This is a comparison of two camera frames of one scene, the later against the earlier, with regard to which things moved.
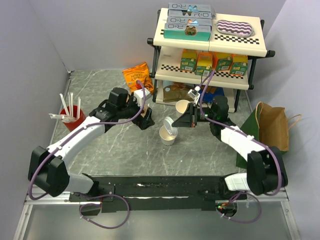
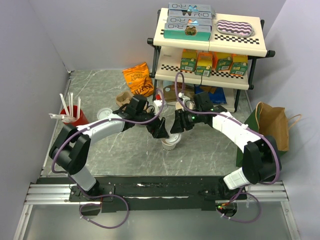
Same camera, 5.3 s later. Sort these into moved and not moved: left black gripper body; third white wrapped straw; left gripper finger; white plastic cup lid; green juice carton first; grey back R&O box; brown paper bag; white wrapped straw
Moved: left black gripper body; white plastic cup lid; left gripper finger
Not moved: grey back R&O box; brown paper bag; green juice carton first; white wrapped straw; third white wrapped straw
